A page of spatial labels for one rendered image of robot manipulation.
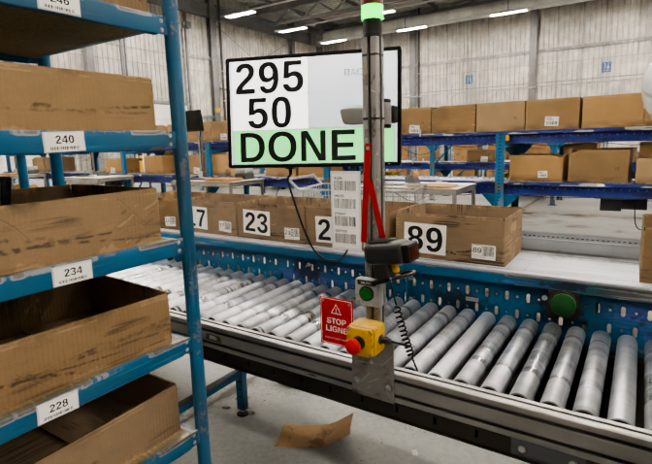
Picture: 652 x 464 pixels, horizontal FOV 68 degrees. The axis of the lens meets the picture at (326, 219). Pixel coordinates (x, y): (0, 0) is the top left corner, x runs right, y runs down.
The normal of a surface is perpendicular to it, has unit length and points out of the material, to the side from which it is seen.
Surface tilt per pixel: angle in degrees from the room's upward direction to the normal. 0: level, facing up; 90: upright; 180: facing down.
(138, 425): 90
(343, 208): 90
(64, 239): 92
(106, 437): 90
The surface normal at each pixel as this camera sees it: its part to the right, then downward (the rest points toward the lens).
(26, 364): 0.80, 0.09
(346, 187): -0.55, 0.15
